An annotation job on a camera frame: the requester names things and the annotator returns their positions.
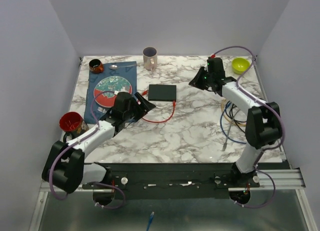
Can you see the metal spoon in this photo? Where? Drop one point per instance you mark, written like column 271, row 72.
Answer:
column 116, row 67

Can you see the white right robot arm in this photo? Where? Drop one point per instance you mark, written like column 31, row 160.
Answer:
column 263, row 125

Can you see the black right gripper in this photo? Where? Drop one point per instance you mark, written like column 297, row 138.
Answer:
column 196, row 81

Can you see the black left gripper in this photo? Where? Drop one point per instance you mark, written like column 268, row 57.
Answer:
column 146, row 105

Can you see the small brown orange cup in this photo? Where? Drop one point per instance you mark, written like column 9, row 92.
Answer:
column 96, row 66

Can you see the red and teal plate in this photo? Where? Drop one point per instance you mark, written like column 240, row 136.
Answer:
column 107, row 86

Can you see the black mounting base bar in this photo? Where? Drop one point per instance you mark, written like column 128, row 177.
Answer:
column 178, row 180

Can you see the red black patterned mug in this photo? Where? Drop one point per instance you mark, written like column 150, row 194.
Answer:
column 73, row 125

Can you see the pink ceramic mug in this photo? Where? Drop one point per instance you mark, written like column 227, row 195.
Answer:
column 150, row 58

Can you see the black network switch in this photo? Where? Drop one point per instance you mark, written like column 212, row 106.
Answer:
column 162, row 92

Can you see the lime green bowl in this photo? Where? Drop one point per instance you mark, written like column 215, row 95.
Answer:
column 240, row 65

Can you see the blue placemat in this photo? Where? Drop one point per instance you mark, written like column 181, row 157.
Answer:
column 129, row 73

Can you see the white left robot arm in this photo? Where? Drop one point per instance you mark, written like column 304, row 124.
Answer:
column 65, row 167

